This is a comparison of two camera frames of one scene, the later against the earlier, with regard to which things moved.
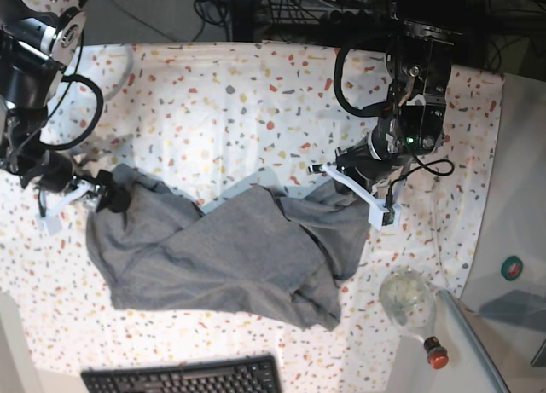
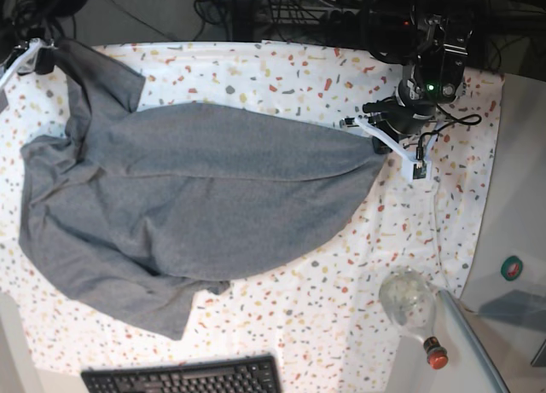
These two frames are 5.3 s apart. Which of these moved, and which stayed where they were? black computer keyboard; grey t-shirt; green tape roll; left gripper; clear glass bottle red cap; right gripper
Moved: right gripper; left gripper; grey t-shirt
Stayed: green tape roll; clear glass bottle red cap; black computer keyboard
